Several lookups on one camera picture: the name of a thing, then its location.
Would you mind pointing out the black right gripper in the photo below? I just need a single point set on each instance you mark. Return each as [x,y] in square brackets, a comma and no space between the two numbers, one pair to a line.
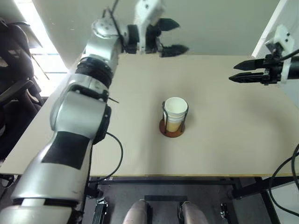
[273,70]

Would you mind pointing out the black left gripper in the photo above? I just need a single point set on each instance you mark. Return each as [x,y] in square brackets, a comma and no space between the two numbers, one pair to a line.
[153,39]

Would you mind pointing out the yellow white paper cup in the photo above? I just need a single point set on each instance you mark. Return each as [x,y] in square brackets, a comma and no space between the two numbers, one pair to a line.
[176,117]
[175,106]
[174,126]

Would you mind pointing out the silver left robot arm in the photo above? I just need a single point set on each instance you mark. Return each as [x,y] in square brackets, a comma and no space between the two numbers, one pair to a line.
[79,116]

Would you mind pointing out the white partition panel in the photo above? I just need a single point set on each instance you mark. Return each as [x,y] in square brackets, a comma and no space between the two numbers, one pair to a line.
[268,23]

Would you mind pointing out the grey-brown rounded shape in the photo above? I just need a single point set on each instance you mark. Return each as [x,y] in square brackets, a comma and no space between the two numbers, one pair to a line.
[194,214]
[135,213]

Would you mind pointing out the black office chair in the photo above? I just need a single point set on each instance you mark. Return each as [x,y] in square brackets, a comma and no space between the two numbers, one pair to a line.
[14,58]

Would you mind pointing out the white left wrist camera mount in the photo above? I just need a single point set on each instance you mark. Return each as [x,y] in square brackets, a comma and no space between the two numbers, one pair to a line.
[146,14]

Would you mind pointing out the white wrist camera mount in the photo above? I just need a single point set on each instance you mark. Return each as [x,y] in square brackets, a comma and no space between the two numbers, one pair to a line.
[146,14]
[283,37]

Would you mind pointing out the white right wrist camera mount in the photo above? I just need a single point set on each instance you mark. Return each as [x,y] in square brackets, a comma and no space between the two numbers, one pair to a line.
[283,37]

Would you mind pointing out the black metal table frame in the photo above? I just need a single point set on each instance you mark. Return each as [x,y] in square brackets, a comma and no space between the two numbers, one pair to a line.
[163,180]

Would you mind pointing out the black stand rail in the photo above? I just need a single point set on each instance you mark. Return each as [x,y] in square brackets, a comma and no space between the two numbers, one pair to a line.
[100,211]

